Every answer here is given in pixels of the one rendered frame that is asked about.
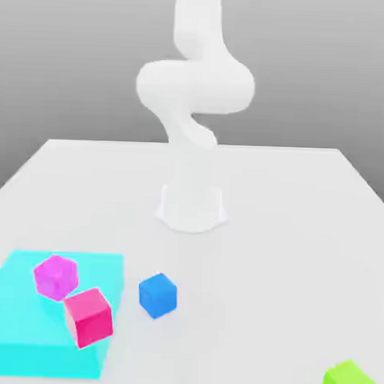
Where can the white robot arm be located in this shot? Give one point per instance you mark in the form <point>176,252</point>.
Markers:
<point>195,86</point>

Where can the small green cube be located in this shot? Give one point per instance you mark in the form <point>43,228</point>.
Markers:
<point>349,380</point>

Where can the large cyan box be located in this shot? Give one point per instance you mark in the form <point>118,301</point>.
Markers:
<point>15,329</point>

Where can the small magenta cube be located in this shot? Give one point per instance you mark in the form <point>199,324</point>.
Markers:
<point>55,277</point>

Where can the small pink cube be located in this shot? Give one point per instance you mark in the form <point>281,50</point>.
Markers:
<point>89,317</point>

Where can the small blue cube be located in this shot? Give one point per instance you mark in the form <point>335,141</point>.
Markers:
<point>157,296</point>

